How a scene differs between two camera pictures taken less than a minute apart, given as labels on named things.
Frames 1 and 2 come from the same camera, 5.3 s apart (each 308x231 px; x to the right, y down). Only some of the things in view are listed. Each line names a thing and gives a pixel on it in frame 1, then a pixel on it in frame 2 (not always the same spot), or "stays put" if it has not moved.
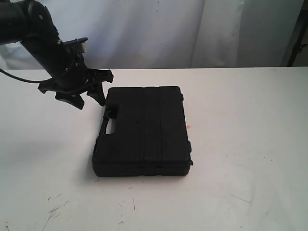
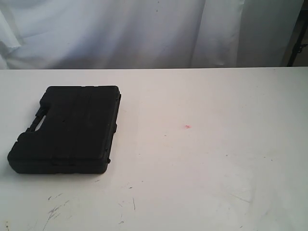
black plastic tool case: x=150 y=137 → x=77 y=135
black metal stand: x=302 y=28 stays put
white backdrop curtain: x=142 y=34 stays put
